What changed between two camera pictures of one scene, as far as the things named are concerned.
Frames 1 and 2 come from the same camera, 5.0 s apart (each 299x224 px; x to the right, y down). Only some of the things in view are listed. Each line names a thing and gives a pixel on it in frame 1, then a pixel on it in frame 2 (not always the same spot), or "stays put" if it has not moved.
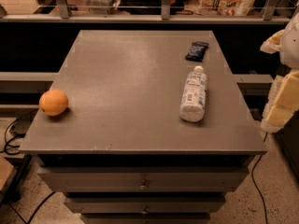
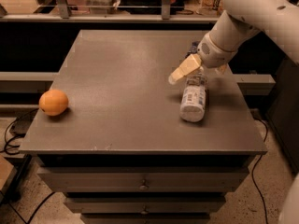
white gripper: (291, 46) → (215, 55)
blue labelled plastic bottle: (192, 107) stays put
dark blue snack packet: (197, 51) stays put
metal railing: (165, 16) stays put
